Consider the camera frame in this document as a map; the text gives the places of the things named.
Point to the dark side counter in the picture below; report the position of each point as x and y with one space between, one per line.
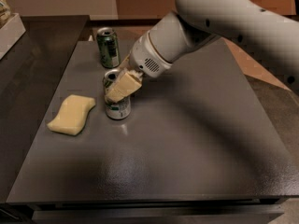
29 75

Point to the dark green soda can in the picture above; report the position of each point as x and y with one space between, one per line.
109 48

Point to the white box on counter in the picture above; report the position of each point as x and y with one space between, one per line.
10 33

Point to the silver green 7up can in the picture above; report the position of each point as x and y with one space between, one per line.
121 109

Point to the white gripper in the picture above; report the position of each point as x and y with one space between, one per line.
144 55

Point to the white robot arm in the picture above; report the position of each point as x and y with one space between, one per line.
270 39

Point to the yellow sponge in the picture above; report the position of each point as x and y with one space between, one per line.
72 115

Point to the packaged item on box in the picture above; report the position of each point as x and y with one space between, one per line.
5 12

